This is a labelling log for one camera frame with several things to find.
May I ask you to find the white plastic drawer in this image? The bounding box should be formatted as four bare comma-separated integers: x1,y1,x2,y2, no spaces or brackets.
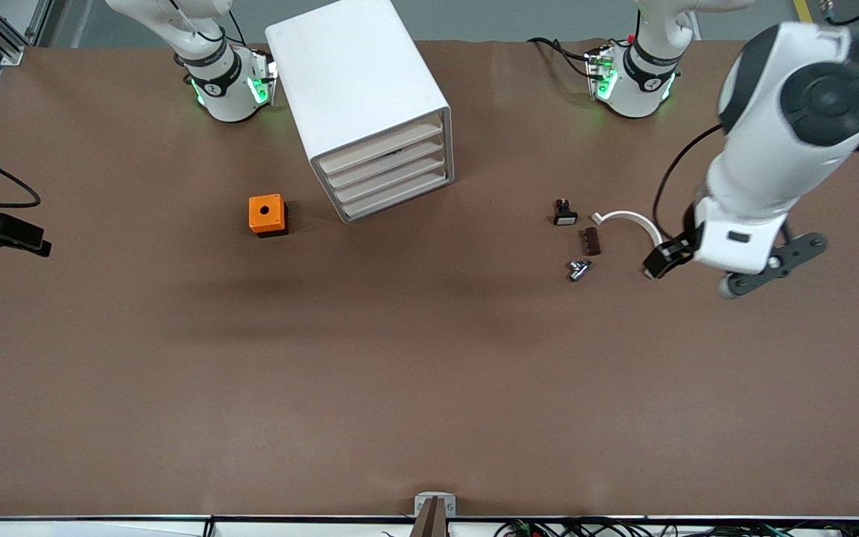
333,154,449,206
340,172,451,219
318,119,445,177
325,138,447,191

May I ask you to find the white drawer cabinet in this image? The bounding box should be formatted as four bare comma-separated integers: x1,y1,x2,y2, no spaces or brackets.
265,0,455,224

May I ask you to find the base connector box green light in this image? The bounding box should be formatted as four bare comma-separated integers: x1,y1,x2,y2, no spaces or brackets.
248,47,278,105
585,45,618,101

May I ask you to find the orange box with hole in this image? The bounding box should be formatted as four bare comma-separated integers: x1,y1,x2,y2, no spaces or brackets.
248,194,289,238

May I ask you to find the brown table mat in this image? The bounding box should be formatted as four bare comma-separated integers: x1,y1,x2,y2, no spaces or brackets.
0,37,859,520

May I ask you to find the white curved bracket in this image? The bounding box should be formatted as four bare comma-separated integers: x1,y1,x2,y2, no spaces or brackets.
591,211,664,280

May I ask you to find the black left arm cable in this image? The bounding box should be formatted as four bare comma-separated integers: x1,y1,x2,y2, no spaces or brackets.
652,123,725,241

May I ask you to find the black base cable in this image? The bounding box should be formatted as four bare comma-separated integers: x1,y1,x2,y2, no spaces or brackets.
526,36,596,79

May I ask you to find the black cable bundle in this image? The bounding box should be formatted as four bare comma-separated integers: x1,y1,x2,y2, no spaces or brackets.
495,518,859,537

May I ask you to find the white table edge rail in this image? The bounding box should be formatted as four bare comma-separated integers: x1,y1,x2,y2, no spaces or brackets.
0,515,859,537

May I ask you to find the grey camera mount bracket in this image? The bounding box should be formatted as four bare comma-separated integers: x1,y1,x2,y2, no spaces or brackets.
409,492,457,537

